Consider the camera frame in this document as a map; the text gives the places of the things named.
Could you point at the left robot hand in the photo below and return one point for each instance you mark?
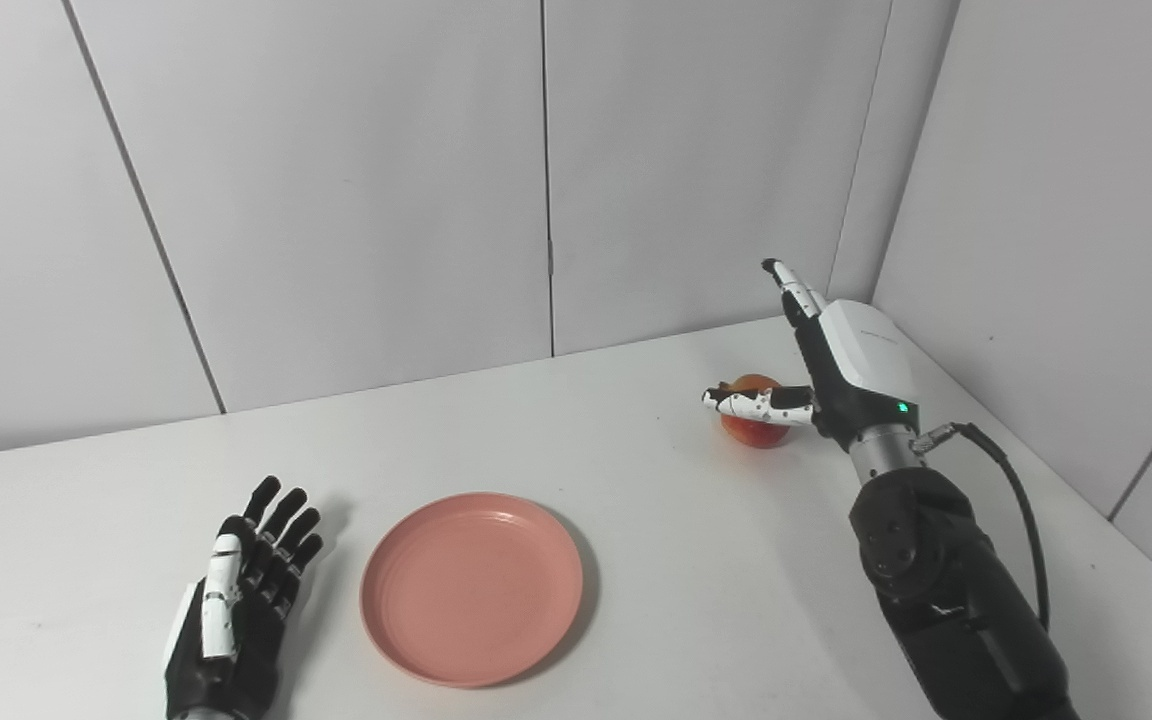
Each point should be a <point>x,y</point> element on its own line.
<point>236,610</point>

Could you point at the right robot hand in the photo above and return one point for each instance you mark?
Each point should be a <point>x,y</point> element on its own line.
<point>841,370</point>

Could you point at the pink round plate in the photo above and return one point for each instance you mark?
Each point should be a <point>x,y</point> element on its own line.
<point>472,588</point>

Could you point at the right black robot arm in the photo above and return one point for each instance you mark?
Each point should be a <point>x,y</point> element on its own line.
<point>946,590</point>

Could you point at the red pomegranate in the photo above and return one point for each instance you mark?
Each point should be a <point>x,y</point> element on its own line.
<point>756,432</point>

